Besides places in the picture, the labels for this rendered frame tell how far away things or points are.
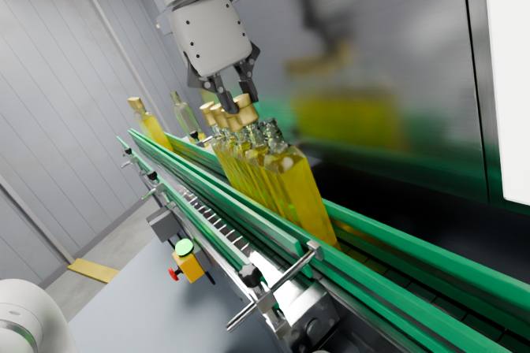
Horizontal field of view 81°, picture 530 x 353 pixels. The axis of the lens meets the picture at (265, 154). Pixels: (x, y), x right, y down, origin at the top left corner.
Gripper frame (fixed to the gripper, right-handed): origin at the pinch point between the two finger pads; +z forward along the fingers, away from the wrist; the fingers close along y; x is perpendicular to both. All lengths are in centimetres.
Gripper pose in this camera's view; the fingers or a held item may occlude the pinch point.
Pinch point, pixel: (238, 96)
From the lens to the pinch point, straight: 52.2
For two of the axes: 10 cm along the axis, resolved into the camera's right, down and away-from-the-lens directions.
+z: 3.7, 8.4, 4.0
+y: -7.7, 5.2, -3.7
